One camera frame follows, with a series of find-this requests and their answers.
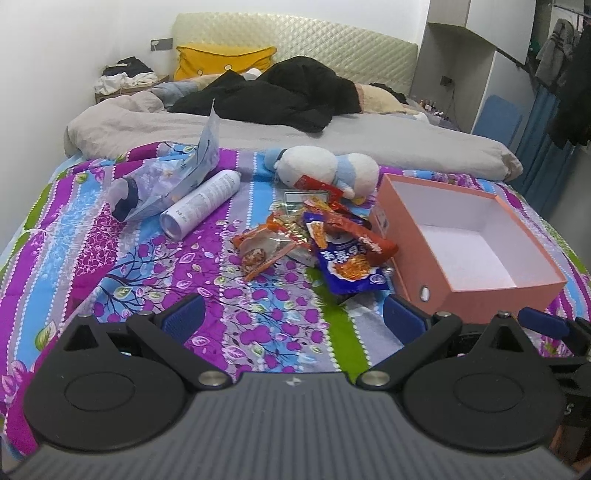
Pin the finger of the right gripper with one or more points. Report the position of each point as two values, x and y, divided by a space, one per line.
574 334

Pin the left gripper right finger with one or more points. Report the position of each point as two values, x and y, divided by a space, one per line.
478 388

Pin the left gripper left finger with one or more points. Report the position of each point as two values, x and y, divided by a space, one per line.
112 386

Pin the orange clear snack packet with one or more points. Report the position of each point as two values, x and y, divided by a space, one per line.
259 248

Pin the green white snack packet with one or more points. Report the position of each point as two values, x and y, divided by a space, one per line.
293 200

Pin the red snack packet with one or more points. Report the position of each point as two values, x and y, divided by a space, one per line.
313 189

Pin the pink cardboard box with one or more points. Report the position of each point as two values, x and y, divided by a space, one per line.
463 251

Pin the colourful floral bedsheet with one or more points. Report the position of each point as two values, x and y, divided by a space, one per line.
71 256

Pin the blue curtain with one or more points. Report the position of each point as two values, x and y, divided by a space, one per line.
545 166

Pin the white spray can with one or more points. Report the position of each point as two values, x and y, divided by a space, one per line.
186 214

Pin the blue snack packet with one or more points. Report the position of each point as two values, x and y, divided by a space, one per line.
343 260

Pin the light blue plastic pouch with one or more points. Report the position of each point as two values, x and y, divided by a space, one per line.
158 184

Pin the red orange foil packet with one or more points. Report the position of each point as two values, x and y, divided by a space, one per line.
379 250

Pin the white blue plush toy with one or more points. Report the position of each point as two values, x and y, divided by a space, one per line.
356 175

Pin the grey duvet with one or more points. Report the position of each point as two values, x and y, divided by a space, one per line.
113 127

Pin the beige pillow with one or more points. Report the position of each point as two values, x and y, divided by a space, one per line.
376 100

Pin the bedside table with clothes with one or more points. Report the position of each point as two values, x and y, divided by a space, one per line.
126 77

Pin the yellow pillow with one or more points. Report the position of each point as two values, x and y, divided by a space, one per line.
194 60

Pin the black clothing pile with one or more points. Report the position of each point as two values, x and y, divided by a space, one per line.
299 92

